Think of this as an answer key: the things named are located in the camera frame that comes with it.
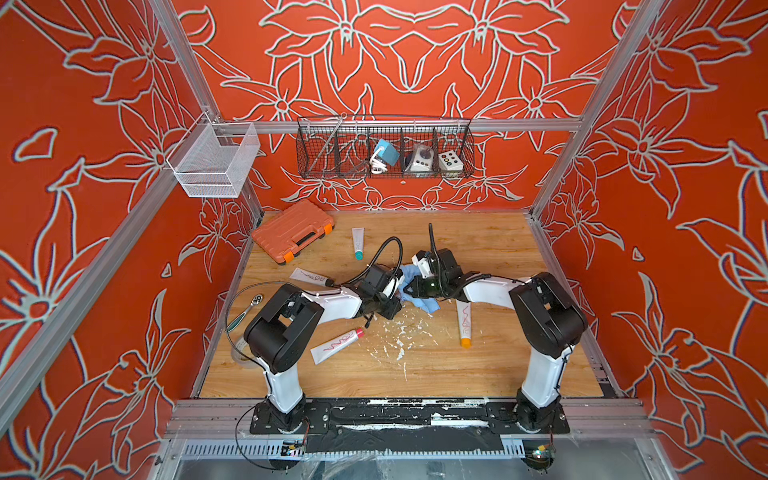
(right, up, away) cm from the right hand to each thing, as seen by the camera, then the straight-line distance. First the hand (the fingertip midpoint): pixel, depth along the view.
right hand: (398, 291), depth 92 cm
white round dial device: (+7, +41, -2) cm, 41 cm away
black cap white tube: (-29, +4, +6) cm, 30 cm away
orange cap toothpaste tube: (+20, -7, -2) cm, 21 cm away
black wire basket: (-19, +48, +7) cm, 52 cm away
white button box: (+17, +41, +3) cm, 44 cm away
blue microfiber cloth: (+9, -4, -2) cm, 10 cm away
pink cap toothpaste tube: (-20, -15, -8) cm, 26 cm away
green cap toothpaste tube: (-14, +17, +18) cm, 28 cm away
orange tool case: (-39, +19, +15) cm, 46 cm away
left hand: (0, -4, +1) cm, 4 cm away
